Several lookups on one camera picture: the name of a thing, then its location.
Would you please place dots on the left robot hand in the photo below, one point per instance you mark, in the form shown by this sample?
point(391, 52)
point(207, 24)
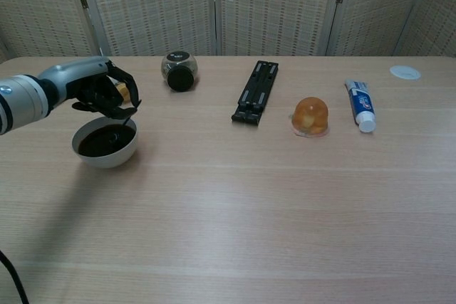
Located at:
point(82, 76)

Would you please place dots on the black plastic spoon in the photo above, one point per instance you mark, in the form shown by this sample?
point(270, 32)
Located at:
point(127, 122)

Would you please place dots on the red Costa coffee bottle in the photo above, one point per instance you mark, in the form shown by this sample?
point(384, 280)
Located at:
point(124, 91)

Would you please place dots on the white bowl of coffee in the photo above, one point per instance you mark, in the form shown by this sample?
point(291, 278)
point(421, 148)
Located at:
point(107, 158)

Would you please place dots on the round glass jar black lid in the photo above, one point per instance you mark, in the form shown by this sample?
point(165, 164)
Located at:
point(180, 72)

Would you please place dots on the woven folding screen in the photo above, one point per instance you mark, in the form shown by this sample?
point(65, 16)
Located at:
point(153, 8)

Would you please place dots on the black folding stand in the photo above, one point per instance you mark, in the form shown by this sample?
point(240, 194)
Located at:
point(256, 94)

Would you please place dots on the orange fruit jelly cup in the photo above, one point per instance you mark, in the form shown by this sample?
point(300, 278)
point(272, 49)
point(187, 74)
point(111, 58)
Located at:
point(310, 117)

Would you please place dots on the blue white toothpaste tube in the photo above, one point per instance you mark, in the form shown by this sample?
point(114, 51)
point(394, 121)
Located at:
point(361, 104)

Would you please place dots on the white round desk grommet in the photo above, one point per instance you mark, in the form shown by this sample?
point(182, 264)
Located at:
point(405, 72)

